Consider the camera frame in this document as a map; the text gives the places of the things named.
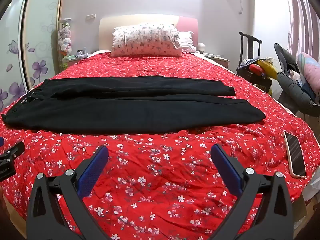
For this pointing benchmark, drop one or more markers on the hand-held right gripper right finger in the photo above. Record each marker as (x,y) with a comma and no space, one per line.
(226,168)

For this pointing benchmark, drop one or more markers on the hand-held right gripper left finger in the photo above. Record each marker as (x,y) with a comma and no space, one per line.
(93,168)

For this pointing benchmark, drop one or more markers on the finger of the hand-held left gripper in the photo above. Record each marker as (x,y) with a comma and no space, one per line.
(13,151)

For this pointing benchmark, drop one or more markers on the black pants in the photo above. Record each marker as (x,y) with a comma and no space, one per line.
(125,115)

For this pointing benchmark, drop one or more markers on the red floral bedspread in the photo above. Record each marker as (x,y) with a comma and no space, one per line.
(162,167)

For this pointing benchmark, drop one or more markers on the smartphone with light case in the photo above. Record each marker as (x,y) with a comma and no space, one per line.
(295,155)

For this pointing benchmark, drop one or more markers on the grey folded chair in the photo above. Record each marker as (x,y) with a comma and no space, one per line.
(290,90)

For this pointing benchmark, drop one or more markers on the red plush toy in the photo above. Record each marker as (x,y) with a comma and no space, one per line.
(256,70)

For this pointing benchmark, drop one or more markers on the light wooden nightstand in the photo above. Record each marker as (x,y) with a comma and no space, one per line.
(218,60)

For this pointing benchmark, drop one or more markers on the cluttered bedside table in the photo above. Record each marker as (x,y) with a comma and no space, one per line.
(73,58)

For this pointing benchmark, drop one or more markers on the wardrobe door with flower decals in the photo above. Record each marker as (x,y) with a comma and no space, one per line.
(37,42)

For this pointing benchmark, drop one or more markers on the dark wooden chair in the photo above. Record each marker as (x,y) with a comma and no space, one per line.
(246,47)

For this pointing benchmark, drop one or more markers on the round white lamp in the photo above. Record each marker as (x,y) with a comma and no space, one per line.
(201,47)

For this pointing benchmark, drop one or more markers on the stack of plush toys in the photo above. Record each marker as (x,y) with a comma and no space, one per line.
(65,37)

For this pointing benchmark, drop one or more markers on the pastel pink cushion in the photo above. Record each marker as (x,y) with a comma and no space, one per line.
(311,72)

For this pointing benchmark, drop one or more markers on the white pillow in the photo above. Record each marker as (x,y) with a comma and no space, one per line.
(187,41)

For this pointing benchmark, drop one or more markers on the beige and pink headboard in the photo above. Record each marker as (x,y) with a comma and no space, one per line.
(106,33)

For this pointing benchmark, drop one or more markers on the floral print pillow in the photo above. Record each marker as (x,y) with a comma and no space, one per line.
(146,40)

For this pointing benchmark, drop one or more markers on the pink curtain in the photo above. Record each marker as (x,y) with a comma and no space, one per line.
(303,17)

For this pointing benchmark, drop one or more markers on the white wall socket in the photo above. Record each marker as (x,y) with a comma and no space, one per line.
(91,17)

